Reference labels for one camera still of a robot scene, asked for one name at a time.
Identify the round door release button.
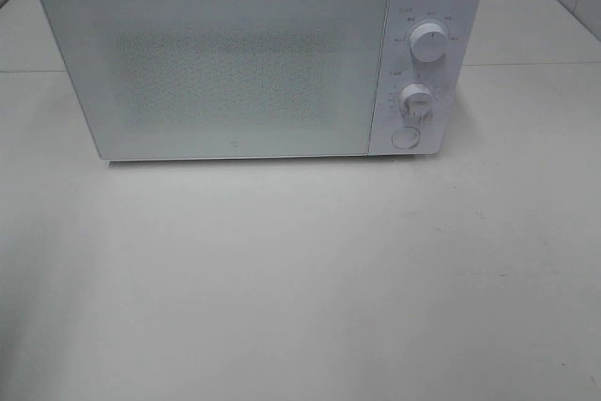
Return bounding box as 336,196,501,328
391,127,420,149

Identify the white timer knob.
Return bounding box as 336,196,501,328
398,83,435,117

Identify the white microwave door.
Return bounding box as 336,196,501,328
40,0,388,161

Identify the upper white power knob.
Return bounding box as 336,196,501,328
408,21,448,63

